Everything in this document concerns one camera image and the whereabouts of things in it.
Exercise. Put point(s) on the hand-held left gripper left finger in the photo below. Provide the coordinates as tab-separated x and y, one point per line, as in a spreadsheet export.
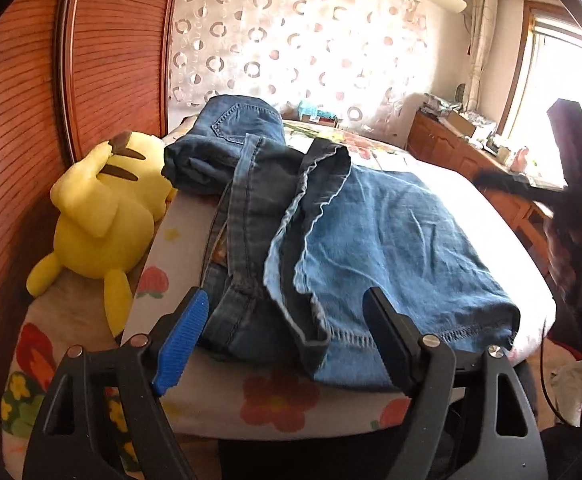
181	345

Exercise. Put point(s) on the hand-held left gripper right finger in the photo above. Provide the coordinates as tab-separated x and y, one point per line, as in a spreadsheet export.
378	330

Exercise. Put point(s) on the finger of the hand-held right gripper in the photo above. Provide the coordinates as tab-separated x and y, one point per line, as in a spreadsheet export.
516	185

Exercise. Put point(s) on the light blue denim pants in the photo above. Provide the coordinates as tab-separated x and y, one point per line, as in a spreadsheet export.
396	240

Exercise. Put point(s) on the person's right forearm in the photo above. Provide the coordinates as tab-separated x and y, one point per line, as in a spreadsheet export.
566	260

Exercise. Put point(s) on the folded dark blue denim pants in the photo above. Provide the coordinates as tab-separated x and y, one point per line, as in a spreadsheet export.
211	160

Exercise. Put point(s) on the window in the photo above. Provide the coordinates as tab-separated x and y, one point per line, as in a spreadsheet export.
556	70

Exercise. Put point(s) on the open cardboard box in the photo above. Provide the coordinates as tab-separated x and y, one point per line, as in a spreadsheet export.
458	122

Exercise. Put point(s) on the long wooden cabinet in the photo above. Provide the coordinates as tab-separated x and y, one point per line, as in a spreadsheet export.
441	142

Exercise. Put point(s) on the cream window curtain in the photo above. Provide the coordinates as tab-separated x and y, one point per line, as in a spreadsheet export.
482	45

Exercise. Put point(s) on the floral bed blanket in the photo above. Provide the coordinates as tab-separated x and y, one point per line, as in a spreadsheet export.
31	360

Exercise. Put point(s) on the yellow plush toy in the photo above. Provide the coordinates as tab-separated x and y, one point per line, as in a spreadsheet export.
101	200

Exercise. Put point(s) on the small cardboard box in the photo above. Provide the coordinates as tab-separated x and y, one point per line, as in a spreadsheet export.
327	122

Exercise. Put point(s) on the blue plastic bag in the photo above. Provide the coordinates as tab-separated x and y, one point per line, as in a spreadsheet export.
316	109

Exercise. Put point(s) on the circle patterned sheer curtain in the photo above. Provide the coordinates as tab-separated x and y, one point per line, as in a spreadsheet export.
296	35

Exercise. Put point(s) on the wooden headboard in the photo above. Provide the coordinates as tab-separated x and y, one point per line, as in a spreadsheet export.
111	60

